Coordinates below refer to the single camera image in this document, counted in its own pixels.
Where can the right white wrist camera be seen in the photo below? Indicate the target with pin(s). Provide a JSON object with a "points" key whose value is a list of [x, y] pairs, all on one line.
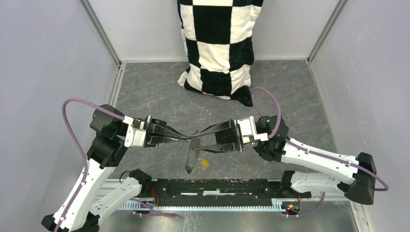
{"points": [[248, 133]]}

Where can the black white checkered pillow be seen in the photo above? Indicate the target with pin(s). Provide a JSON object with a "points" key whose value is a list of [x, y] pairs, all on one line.
{"points": [[217, 38]]}

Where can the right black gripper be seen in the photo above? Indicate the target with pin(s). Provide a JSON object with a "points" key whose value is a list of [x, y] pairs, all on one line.
{"points": [[229, 140]]}

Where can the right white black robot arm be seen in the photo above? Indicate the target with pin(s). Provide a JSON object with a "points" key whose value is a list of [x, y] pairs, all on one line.
{"points": [[352, 176]]}

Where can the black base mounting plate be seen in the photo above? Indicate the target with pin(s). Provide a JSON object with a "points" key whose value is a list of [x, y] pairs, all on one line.
{"points": [[219, 192]]}

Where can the yellow key tag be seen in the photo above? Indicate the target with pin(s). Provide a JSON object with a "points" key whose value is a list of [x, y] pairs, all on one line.
{"points": [[204, 163]]}

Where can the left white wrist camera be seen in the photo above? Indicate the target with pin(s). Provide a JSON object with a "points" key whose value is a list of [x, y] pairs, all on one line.
{"points": [[136, 132]]}

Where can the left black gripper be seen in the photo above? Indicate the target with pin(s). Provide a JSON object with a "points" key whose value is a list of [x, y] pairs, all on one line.
{"points": [[158, 126]]}

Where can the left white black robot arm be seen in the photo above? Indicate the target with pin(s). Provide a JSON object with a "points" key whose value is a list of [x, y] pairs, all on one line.
{"points": [[115, 134]]}

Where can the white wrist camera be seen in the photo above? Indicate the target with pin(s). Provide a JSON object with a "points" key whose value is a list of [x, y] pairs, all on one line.
{"points": [[136, 132], [248, 133]]}

